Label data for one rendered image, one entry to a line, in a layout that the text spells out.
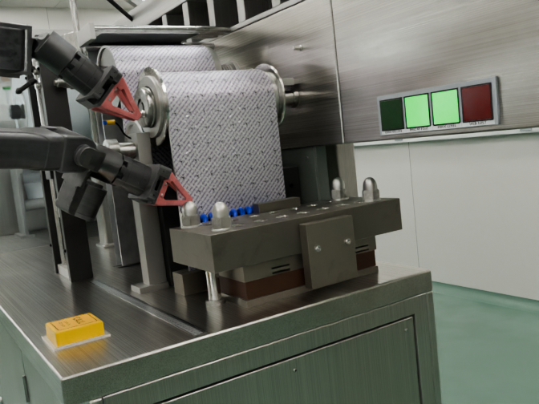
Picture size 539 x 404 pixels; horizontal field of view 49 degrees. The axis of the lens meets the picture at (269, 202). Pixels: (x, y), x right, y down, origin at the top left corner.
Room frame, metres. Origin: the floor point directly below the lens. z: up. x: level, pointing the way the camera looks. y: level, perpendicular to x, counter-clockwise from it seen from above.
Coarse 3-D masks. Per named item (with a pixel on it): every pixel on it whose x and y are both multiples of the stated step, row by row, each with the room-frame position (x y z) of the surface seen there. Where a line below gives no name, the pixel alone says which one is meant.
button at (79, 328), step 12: (48, 324) 0.88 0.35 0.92; (60, 324) 0.87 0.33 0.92; (72, 324) 0.86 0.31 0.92; (84, 324) 0.86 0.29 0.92; (96, 324) 0.86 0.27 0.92; (48, 336) 0.88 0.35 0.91; (60, 336) 0.83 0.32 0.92; (72, 336) 0.84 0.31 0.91; (84, 336) 0.85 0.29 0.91; (96, 336) 0.86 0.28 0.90
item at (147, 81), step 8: (144, 80) 1.13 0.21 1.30; (152, 80) 1.10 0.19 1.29; (272, 80) 1.23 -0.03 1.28; (152, 88) 1.10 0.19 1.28; (160, 96) 1.09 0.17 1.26; (160, 104) 1.08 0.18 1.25; (160, 112) 1.09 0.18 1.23; (160, 120) 1.09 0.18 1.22; (144, 128) 1.16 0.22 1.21; (152, 128) 1.13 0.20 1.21; (160, 128) 1.10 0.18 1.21; (152, 136) 1.13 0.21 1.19
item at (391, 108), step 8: (384, 104) 1.06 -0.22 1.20; (392, 104) 1.05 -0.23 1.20; (400, 104) 1.03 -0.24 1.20; (384, 112) 1.07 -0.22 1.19; (392, 112) 1.05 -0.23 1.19; (400, 112) 1.03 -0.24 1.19; (384, 120) 1.07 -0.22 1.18; (392, 120) 1.05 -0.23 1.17; (400, 120) 1.03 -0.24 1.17; (384, 128) 1.07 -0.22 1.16; (392, 128) 1.05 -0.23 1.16
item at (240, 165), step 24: (192, 144) 1.11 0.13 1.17; (216, 144) 1.13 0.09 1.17; (240, 144) 1.16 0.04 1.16; (264, 144) 1.19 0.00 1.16; (192, 168) 1.10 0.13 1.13; (216, 168) 1.13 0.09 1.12; (240, 168) 1.16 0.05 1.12; (264, 168) 1.19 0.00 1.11; (192, 192) 1.10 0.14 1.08; (216, 192) 1.13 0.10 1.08; (240, 192) 1.15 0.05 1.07; (264, 192) 1.18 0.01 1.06
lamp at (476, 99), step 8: (464, 88) 0.91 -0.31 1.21; (472, 88) 0.90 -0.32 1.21; (480, 88) 0.89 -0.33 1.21; (488, 88) 0.88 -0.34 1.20; (464, 96) 0.92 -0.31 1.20; (472, 96) 0.90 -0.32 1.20; (480, 96) 0.89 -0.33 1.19; (488, 96) 0.88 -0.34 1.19; (464, 104) 0.92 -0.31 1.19; (472, 104) 0.90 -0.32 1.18; (480, 104) 0.89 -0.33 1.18; (488, 104) 0.88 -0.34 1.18; (464, 112) 0.92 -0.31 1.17; (472, 112) 0.90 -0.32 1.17; (480, 112) 0.89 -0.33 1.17; (488, 112) 0.88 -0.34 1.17; (464, 120) 0.92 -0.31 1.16
